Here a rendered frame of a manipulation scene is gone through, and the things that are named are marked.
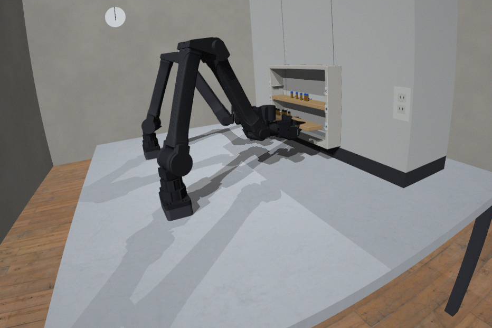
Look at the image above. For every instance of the light grey wall panel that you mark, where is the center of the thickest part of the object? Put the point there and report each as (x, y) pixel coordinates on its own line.
(398, 63)

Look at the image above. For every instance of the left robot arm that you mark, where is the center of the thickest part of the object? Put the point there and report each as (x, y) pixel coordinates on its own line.
(153, 122)

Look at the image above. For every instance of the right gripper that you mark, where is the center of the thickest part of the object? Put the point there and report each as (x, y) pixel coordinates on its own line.
(292, 121)

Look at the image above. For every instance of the white wall rack case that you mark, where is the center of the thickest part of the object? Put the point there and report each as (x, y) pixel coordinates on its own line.
(333, 101)

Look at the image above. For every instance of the light wooden shelf board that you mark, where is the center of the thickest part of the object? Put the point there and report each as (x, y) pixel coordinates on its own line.
(308, 126)
(311, 103)

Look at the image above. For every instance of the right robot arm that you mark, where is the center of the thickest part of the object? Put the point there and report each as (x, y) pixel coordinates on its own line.
(174, 158)

